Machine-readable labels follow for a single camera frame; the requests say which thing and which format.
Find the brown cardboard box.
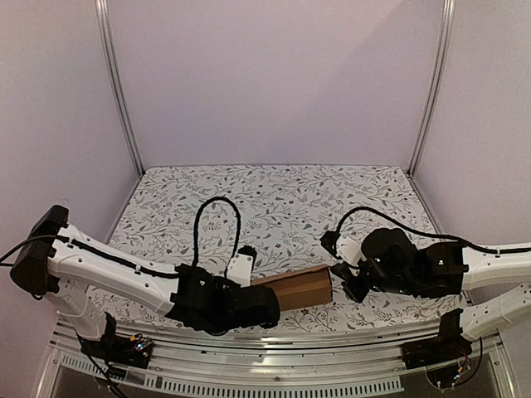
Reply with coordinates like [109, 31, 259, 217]
[251, 265, 333, 312]

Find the left black braided cable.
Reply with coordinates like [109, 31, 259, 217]
[191, 197, 242, 270]

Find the left aluminium frame post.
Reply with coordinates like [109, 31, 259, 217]
[95, 0, 145, 177]

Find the floral patterned table mat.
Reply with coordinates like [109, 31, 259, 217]
[80, 163, 471, 335]

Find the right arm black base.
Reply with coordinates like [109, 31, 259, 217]
[401, 308, 472, 370]

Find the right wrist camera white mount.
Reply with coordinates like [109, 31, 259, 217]
[320, 231, 367, 267]

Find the aluminium front rail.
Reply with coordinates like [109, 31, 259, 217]
[32, 321, 515, 398]

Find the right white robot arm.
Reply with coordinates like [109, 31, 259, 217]
[320, 228, 530, 362]

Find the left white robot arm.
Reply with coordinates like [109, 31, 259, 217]
[9, 205, 280, 360]

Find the aluminium frame post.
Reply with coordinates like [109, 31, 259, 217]
[95, 0, 145, 177]
[407, 0, 455, 179]

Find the right aluminium frame post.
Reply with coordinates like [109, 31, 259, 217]
[407, 0, 455, 179]

